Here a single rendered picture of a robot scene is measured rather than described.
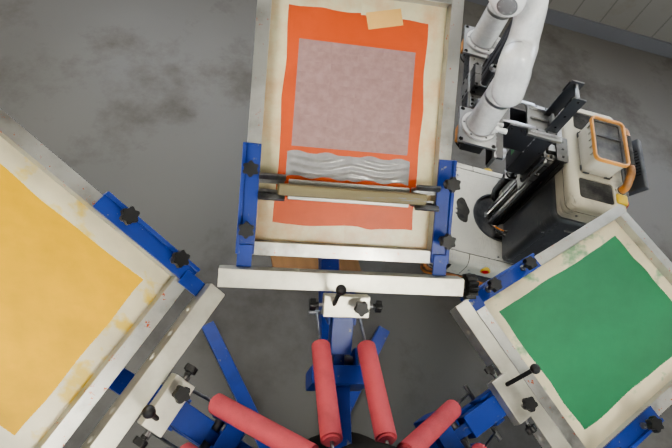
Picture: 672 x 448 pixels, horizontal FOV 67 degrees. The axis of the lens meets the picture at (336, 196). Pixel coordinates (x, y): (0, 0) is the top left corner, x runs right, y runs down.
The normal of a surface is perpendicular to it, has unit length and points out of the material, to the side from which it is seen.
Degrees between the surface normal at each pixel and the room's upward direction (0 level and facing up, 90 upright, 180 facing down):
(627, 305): 0
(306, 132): 32
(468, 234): 0
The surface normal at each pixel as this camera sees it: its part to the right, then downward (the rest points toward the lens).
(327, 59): 0.17, 0.04
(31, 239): 0.62, -0.15
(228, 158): 0.18, -0.49
